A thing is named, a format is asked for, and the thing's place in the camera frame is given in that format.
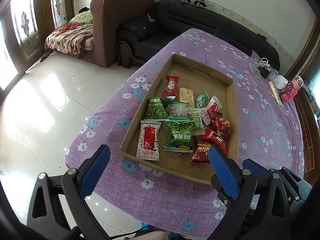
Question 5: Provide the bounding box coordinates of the white red snack packet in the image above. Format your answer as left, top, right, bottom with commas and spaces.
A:
201, 95, 222, 126

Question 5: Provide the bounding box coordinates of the beige biscuit packet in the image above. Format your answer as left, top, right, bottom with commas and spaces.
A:
179, 87, 195, 108

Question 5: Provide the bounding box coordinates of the black sofa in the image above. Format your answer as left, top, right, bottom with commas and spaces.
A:
116, 0, 280, 70

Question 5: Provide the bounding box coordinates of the brown armchair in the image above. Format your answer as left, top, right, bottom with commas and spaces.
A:
82, 0, 155, 67

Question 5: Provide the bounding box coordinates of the floral blanket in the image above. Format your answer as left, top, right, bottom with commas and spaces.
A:
44, 10, 93, 57

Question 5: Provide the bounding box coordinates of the purple floral tablecloth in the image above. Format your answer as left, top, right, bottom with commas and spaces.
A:
65, 28, 304, 237

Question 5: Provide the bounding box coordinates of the pink covered bottle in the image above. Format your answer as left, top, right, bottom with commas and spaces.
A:
280, 77, 303, 102

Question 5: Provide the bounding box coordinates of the cream tube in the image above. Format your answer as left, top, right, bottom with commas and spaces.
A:
268, 81, 283, 106

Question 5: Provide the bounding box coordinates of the cardboard tray box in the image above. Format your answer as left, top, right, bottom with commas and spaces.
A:
120, 54, 239, 184

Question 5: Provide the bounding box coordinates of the clear green pastry packet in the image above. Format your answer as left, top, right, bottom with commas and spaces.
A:
165, 101, 189, 121

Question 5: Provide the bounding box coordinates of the black mug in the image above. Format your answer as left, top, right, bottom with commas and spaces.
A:
258, 64, 271, 79

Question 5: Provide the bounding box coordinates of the small red snack packet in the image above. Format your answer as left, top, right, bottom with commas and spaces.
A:
162, 75, 180, 100

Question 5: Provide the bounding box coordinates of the green candy wrapper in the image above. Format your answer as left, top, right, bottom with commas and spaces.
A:
196, 91, 209, 108

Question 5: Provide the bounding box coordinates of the red snack with yellow label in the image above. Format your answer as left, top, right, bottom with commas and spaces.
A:
200, 128, 228, 155

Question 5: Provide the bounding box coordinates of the cream green snack packet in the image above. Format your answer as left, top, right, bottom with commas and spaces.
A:
187, 108, 205, 135

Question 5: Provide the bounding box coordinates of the wooden door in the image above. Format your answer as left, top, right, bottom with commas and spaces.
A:
1, 0, 74, 100

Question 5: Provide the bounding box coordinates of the white bowl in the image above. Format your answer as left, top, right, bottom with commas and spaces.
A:
273, 75, 288, 90

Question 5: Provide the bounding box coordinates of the white red long snack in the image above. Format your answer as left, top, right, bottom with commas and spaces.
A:
136, 120, 161, 161

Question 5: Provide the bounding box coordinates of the olive green pouch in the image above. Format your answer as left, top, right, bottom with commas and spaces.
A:
249, 63, 264, 81

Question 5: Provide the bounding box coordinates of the white gloved left hand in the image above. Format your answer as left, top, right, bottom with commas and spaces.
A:
133, 231, 169, 240

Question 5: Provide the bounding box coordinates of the dark red gold-lettered snack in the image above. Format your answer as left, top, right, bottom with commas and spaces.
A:
189, 136, 212, 165

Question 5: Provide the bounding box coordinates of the green pea snack packet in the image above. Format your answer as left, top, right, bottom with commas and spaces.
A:
143, 97, 172, 121

